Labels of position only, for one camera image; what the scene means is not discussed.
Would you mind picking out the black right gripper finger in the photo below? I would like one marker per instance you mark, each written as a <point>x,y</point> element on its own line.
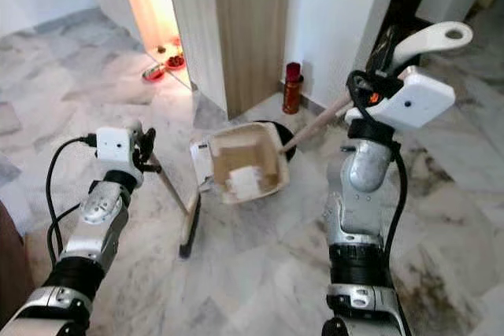
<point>386,49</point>

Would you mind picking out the beige broom with dark bristles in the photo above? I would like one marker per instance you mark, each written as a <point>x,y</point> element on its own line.
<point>190,230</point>

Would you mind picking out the brown cardboard piece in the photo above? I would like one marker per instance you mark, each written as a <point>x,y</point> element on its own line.
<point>244,147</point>

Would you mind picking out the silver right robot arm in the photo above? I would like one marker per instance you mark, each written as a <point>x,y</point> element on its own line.
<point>358,210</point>

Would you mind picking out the white bin lid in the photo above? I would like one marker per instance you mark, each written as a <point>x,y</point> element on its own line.
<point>201,161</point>

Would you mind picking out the red cylindrical canister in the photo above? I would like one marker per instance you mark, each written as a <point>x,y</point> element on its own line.
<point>292,92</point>

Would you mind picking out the black round waste bin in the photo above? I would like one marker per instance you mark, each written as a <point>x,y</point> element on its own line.
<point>286,135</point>

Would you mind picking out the red pet bowl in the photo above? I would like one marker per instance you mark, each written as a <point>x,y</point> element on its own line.
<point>175,61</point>

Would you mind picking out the light wooden cabinet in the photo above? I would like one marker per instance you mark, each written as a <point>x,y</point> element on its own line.
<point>252,29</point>

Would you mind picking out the brown upholstered furniture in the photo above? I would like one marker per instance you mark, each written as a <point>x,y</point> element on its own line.
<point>9,273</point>

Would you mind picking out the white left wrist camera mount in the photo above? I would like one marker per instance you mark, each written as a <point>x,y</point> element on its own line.
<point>118,147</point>

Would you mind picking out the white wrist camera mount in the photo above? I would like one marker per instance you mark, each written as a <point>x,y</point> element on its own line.
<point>409,100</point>
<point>118,147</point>

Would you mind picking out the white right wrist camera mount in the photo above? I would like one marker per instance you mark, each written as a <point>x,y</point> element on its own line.
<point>409,100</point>

